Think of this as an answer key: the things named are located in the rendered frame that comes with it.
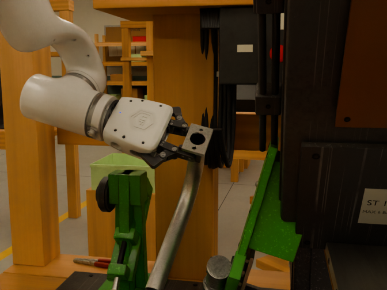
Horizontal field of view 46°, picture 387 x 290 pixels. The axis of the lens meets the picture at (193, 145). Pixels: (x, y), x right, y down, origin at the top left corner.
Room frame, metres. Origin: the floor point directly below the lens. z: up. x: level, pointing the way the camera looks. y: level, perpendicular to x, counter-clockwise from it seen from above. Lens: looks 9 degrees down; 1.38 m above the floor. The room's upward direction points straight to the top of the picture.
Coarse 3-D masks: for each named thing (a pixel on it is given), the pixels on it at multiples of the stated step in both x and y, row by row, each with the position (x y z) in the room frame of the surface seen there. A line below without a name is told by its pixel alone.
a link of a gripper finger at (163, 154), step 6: (180, 144) 0.77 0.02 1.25; (180, 150) 0.77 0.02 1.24; (162, 156) 0.76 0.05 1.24; (168, 156) 0.76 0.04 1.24; (174, 156) 0.77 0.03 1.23; (180, 156) 0.77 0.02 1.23; (186, 156) 0.77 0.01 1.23; (192, 156) 0.76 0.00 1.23; (198, 156) 0.77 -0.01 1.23; (198, 162) 0.78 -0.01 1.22
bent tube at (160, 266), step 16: (192, 128) 0.78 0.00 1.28; (208, 128) 0.78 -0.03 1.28; (192, 144) 0.76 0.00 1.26; (192, 176) 0.83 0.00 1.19; (192, 192) 0.83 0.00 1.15; (176, 208) 0.83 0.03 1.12; (192, 208) 0.84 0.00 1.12; (176, 224) 0.79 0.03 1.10; (176, 240) 0.78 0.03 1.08; (160, 256) 0.75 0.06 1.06; (160, 272) 0.73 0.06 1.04; (160, 288) 0.71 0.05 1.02
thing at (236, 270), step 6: (234, 258) 0.64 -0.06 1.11; (240, 258) 0.64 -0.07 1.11; (234, 264) 0.63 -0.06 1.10; (240, 264) 0.63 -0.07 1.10; (234, 270) 0.63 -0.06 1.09; (240, 270) 0.63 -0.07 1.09; (234, 276) 0.62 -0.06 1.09; (240, 276) 0.62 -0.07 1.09; (228, 282) 0.63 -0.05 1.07; (234, 282) 0.62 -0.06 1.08; (228, 288) 0.64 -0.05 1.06; (234, 288) 0.64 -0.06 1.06
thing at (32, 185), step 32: (0, 32) 1.13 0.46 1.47; (160, 32) 1.05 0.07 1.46; (192, 32) 1.04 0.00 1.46; (0, 64) 1.13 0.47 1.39; (32, 64) 1.12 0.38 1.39; (160, 64) 1.05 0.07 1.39; (192, 64) 1.04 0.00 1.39; (160, 96) 1.05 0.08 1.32; (192, 96) 1.04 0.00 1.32; (32, 128) 1.12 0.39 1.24; (32, 160) 1.12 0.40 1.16; (32, 192) 1.12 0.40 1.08; (160, 192) 1.06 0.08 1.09; (32, 224) 1.12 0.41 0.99; (160, 224) 1.06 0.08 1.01; (192, 224) 1.04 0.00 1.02; (32, 256) 1.12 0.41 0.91; (192, 256) 1.04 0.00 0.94
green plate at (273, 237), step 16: (272, 144) 0.65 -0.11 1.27; (272, 160) 0.64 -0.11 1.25; (272, 176) 0.65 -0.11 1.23; (256, 192) 0.64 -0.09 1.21; (272, 192) 0.65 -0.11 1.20; (256, 208) 0.64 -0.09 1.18; (272, 208) 0.65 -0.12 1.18; (256, 224) 0.65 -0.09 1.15; (272, 224) 0.65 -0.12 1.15; (288, 224) 0.64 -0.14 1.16; (240, 240) 0.74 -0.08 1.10; (256, 240) 0.65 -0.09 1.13; (272, 240) 0.65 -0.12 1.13; (288, 240) 0.64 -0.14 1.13; (288, 256) 0.64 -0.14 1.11
